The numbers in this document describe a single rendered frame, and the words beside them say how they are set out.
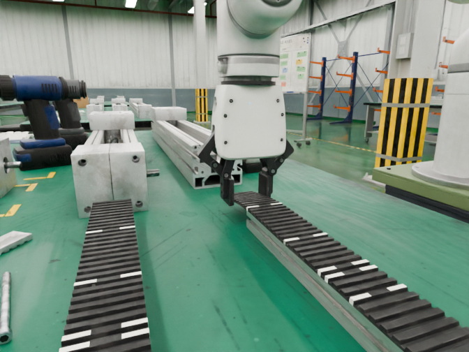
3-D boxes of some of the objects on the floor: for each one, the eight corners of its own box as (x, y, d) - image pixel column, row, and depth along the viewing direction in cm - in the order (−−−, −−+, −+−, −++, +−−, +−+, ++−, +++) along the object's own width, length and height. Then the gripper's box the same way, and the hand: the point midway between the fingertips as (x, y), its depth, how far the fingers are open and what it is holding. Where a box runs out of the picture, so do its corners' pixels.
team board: (241, 139, 689) (241, 42, 640) (257, 137, 720) (259, 44, 671) (296, 147, 579) (303, 31, 530) (313, 144, 610) (320, 34, 561)
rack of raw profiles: (301, 120, 1170) (303, 56, 1114) (321, 119, 1201) (325, 57, 1145) (366, 129, 871) (375, 42, 816) (391, 128, 902) (402, 45, 847)
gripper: (289, 77, 50) (285, 188, 54) (181, 75, 44) (185, 199, 49) (317, 74, 43) (309, 202, 48) (192, 71, 37) (197, 216, 42)
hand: (246, 189), depth 48 cm, fingers open, 5 cm apart
